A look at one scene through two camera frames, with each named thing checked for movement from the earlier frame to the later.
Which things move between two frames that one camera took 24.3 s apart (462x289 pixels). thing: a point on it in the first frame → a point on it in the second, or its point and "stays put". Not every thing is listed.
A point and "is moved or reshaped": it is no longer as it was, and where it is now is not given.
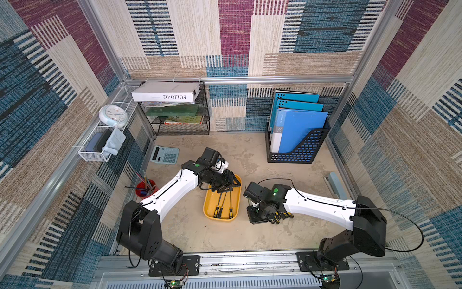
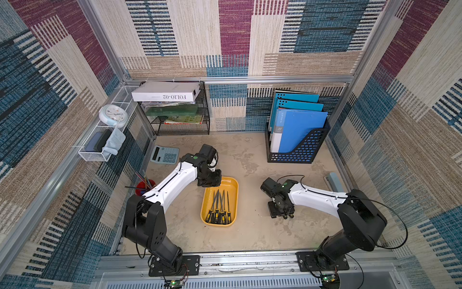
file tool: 231,209 → 223,214
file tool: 220,211 is moved or reshaped
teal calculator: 164,155 stays put
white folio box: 166,91 stays put
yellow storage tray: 223,206 is moved or reshaped
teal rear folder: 295,97 stays put
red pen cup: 145,188 stays put
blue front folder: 291,126 stays put
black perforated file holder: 304,153 stays put
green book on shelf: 175,110 stays put
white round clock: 113,115 stays put
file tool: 216,212 is moved or reshaped
